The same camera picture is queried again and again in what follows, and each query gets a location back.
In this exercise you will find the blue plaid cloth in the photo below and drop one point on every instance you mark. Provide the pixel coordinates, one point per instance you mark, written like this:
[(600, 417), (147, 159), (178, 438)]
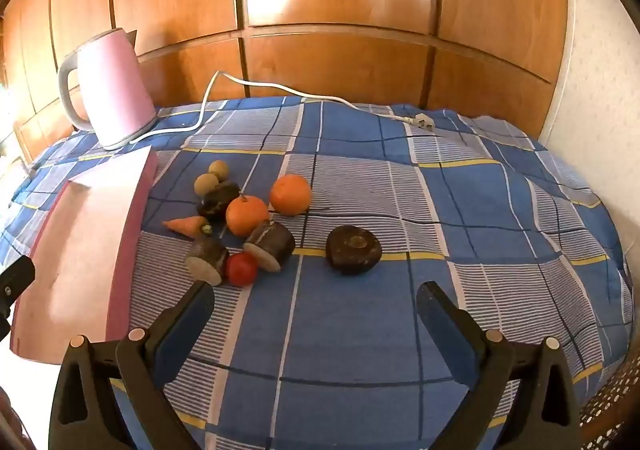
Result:
[(350, 330)]

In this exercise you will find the pink cardboard box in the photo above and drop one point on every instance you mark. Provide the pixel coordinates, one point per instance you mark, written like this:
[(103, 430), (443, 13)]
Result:
[(85, 255)]

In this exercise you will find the smooth orange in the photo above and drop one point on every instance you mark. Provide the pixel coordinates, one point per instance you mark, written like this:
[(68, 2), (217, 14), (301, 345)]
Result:
[(291, 194)]

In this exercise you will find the small carrot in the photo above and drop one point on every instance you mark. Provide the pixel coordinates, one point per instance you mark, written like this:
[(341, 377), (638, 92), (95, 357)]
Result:
[(185, 225)]

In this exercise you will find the red tomato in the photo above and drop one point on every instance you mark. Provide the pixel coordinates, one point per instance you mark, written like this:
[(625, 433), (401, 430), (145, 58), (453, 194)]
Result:
[(241, 270)]

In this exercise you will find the pink electric kettle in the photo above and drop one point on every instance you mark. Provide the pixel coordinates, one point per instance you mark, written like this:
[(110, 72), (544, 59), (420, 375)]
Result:
[(110, 90)]

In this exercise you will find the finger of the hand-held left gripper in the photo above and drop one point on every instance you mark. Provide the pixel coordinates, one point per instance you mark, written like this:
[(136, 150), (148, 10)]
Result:
[(17, 277)]

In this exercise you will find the orange with stem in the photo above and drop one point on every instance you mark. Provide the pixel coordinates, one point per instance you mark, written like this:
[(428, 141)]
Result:
[(246, 216)]

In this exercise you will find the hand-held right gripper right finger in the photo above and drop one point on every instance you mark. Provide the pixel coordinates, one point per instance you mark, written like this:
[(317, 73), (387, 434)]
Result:
[(450, 330)]

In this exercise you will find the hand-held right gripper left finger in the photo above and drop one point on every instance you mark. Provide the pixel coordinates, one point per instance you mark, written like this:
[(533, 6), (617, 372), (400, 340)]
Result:
[(185, 325)]

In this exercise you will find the woven cane chair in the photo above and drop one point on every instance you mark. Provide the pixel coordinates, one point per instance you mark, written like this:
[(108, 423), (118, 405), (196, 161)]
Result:
[(610, 410)]

